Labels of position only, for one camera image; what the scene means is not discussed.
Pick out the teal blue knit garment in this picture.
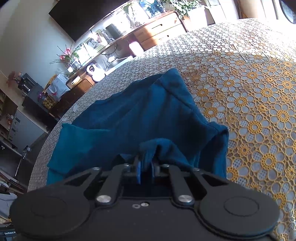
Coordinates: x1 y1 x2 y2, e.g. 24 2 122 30
47 69 229 184

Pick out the jar of golden snacks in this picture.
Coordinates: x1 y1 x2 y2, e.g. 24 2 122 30
38 92 56 110

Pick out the white gift bag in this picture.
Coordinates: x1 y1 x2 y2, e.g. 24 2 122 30
46 74 70 102

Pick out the white kettle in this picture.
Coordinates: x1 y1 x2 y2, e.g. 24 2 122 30
86 64 105 83

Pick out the gold floral lace tablecloth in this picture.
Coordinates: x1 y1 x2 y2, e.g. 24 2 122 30
28 17 296 241

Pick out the pink flower vase arrangement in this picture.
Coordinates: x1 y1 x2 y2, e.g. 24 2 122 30
50 45 82 71

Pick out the pink white square appliance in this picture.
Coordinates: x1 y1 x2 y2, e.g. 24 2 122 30
128 41 144 57

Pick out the black speaker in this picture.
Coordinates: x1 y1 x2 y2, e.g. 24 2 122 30
106 24 122 40

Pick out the long wooden media console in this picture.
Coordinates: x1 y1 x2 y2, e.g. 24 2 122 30
50 11 188 118

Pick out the black flat television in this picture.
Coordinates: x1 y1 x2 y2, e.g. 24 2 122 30
49 0 126 41

